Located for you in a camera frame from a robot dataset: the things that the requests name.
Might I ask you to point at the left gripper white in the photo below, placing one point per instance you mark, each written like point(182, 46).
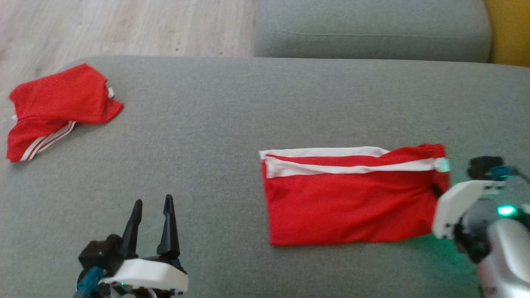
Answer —
point(153, 273)

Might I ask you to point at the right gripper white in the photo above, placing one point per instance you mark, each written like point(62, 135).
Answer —
point(451, 203)

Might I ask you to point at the red white-striped basketball shorts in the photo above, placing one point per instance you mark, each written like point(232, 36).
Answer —
point(352, 207)

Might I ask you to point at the red Bulls basketball jersey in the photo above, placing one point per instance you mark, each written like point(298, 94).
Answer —
point(62, 95)

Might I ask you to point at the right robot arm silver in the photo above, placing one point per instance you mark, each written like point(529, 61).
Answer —
point(509, 256)

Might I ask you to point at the large grey sofa seat cushion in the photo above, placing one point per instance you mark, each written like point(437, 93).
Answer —
point(207, 145)

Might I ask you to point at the yellow sofa backrest cushion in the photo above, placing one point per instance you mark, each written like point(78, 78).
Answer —
point(511, 29)

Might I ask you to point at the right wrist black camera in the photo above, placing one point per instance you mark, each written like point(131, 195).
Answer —
point(484, 167)

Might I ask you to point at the wrist black camera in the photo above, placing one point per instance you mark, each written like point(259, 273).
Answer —
point(99, 252)
point(484, 167)

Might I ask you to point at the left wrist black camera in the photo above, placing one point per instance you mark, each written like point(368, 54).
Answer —
point(99, 252)

